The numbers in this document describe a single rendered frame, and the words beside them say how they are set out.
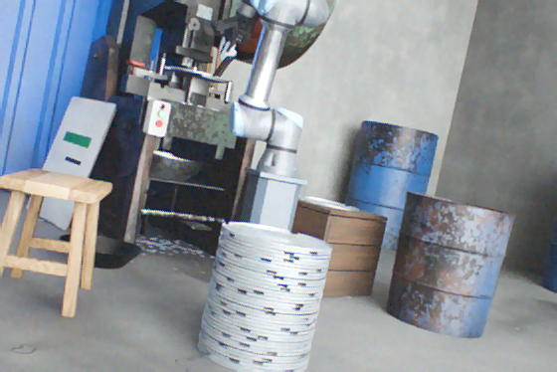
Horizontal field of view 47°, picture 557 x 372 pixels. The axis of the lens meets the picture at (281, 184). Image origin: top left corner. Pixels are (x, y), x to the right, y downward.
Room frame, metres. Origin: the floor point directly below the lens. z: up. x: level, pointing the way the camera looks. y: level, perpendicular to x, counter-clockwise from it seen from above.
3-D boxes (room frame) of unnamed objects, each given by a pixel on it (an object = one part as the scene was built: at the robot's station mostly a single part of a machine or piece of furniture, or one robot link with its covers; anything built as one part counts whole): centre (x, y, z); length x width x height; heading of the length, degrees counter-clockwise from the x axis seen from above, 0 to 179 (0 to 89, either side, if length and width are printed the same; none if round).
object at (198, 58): (2.94, 0.55, 0.86); 0.20 x 0.16 x 0.05; 127
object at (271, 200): (2.30, 0.03, 0.23); 0.19 x 0.19 x 0.45; 21
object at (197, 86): (2.79, 0.44, 0.72); 0.25 x 0.14 x 0.14; 37
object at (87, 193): (1.78, 0.60, 0.16); 0.34 x 0.24 x 0.34; 9
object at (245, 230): (1.63, -0.02, 0.32); 0.29 x 0.29 x 0.01
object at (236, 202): (3.21, 0.42, 0.45); 0.92 x 0.12 x 0.90; 37
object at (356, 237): (2.74, -0.20, 0.18); 0.40 x 0.38 x 0.35; 44
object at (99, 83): (2.88, 0.84, 0.45); 0.92 x 0.12 x 0.90; 37
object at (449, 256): (2.49, -0.70, 0.24); 0.42 x 0.42 x 0.48
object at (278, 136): (2.30, 0.03, 0.62); 0.13 x 0.12 x 0.14; 108
